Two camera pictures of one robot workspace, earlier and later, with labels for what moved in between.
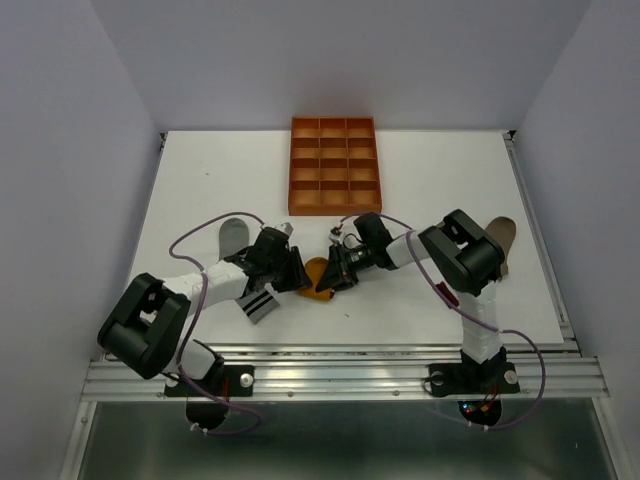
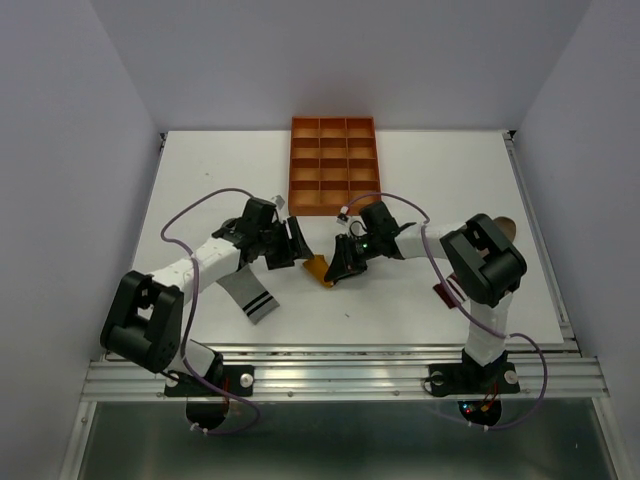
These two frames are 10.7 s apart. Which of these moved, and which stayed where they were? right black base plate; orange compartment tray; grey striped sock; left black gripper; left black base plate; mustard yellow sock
Moved: mustard yellow sock; left black gripper
Stayed: right black base plate; left black base plate; grey striped sock; orange compartment tray
